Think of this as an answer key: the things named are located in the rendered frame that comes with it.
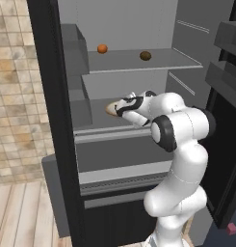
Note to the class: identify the small pink block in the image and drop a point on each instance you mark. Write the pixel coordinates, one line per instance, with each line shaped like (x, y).
(232, 228)

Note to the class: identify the grey fridge drawer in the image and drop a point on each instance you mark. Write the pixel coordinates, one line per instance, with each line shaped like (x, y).
(122, 157)

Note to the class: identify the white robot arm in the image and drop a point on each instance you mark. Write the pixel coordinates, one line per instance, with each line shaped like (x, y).
(183, 128)

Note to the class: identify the black fridge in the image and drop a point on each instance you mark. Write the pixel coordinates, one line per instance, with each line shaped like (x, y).
(55, 96)

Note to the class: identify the orange round fruit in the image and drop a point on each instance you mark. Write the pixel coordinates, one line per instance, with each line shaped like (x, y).
(102, 48)

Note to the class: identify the black fridge door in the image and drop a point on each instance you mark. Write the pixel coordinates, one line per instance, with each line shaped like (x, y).
(223, 144)

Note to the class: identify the grey fridge shelf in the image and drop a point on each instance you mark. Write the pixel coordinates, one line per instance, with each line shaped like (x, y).
(135, 61)
(100, 123)

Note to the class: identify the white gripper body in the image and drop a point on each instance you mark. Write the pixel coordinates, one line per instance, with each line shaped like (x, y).
(125, 104)

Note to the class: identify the grey door bin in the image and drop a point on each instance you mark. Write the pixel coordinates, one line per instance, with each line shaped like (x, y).
(223, 82)
(228, 37)

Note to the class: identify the brown round fruit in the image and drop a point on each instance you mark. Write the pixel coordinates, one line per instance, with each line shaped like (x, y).
(145, 55)

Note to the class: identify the tan bowl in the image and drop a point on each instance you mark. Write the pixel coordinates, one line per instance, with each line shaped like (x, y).
(110, 109)

